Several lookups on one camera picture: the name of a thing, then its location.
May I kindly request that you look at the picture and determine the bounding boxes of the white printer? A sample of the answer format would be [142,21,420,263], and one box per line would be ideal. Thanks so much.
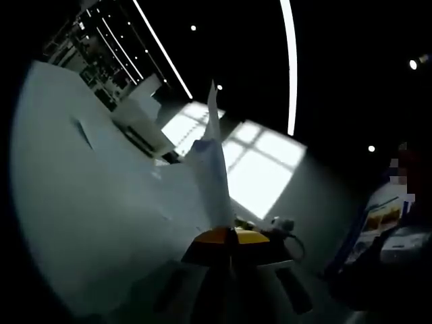
[109,74,175,160]

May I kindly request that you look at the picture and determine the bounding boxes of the white chest device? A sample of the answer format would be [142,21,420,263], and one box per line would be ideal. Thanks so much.
[379,225,432,264]

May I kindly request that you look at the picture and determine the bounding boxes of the long ceiling light strip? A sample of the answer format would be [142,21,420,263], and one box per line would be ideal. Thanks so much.
[131,0,194,100]
[279,0,298,136]

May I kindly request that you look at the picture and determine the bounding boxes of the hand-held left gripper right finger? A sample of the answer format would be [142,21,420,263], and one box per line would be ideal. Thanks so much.
[232,226,314,315]

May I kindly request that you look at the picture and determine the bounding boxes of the stack of white printing papers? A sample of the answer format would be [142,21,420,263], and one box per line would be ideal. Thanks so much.
[187,79,237,230]

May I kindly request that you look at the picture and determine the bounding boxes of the single white paper sheet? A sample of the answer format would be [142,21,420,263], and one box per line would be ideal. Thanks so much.
[69,116,95,150]

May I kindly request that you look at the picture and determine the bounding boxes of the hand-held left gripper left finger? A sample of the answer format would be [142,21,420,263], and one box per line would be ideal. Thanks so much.
[152,227,234,320]

